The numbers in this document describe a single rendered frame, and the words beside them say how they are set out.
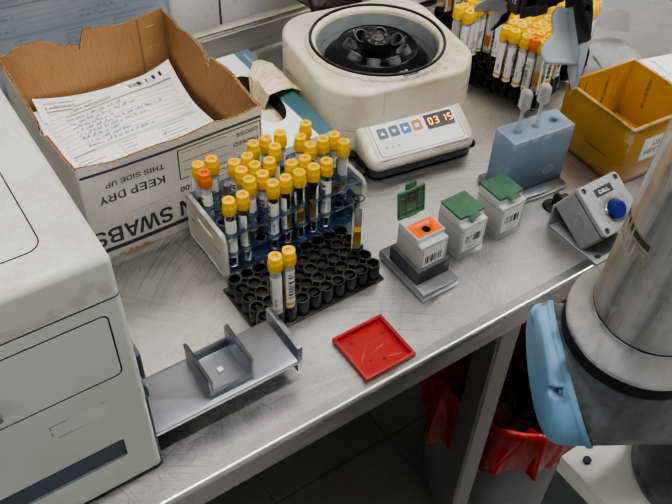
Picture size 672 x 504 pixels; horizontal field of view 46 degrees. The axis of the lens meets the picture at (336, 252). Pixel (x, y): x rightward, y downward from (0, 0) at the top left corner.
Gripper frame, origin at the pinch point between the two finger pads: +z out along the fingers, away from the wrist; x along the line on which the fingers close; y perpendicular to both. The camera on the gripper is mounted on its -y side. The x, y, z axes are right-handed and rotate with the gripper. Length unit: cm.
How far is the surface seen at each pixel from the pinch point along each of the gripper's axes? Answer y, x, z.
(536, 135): -1.8, 1.7, 10.9
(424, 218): 18.4, 6.0, 13.2
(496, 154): 1.9, -0.9, 14.5
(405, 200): 20.4, 4.5, 10.8
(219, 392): 49, 15, 16
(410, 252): 21.2, 7.7, 16.1
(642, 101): -26.7, -2.2, 16.0
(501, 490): -4, 13, 87
